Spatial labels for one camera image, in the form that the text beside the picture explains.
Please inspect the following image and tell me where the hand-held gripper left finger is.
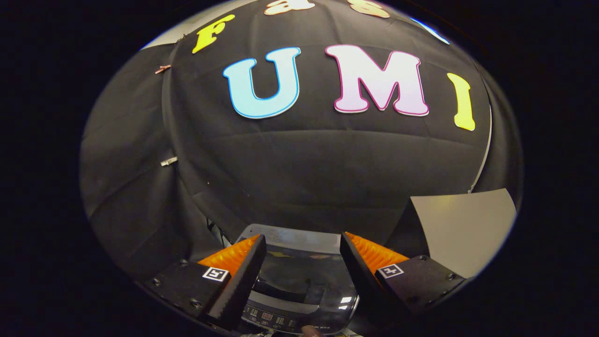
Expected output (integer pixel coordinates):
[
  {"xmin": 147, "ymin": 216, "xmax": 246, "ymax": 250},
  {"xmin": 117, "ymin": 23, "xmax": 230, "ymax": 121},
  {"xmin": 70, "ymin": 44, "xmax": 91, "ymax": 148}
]
[{"xmin": 143, "ymin": 234, "xmax": 267, "ymax": 331}]

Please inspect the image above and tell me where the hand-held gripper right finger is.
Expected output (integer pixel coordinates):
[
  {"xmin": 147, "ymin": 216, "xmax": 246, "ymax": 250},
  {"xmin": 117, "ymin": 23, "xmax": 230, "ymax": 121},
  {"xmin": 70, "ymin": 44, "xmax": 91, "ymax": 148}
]
[{"xmin": 339, "ymin": 232, "xmax": 466, "ymax": 329}]

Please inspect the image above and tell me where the grey washing machine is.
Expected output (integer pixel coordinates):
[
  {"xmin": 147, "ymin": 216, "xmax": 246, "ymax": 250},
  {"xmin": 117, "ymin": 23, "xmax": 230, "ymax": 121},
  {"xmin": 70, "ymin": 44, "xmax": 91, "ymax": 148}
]
[{"xmin": 234, "ymin": 224, "xmax": 361, "ymax": 336}]

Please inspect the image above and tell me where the grey cabinet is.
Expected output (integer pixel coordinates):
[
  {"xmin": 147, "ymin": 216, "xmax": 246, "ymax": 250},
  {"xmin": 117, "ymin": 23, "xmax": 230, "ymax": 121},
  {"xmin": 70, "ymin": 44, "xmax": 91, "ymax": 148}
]
[{"xmin": 409, "ymin": 189, "xmax": 518, "ymax": 279}]

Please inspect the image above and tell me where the black backdrop cloth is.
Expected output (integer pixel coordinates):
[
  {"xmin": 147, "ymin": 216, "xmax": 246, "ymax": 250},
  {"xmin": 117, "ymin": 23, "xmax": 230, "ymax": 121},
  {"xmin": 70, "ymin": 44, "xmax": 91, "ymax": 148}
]
[{"xmin": 80, "ymin": 0, "xmax": 524, "ymax": 281}]

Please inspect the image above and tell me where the thin cable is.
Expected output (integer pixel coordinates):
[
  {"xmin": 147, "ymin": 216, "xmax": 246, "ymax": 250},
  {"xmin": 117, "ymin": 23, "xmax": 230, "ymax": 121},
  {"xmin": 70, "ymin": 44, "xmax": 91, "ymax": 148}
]
[{"xmin": 468, "ymin": 105, "xmax": 493, "ymax": 193}]

